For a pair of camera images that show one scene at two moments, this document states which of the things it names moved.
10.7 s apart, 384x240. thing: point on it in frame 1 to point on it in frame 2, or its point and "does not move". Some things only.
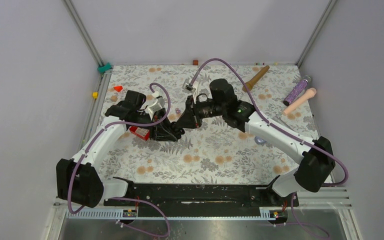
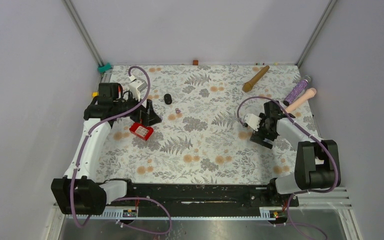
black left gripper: [164, 131] to [146, 116]
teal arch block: [102, 69] does not move
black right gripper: [191, 118] to [257, 136]
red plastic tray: [141, 133] does not move
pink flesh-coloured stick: [309, 93] does not move
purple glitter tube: [298, 91] does not move
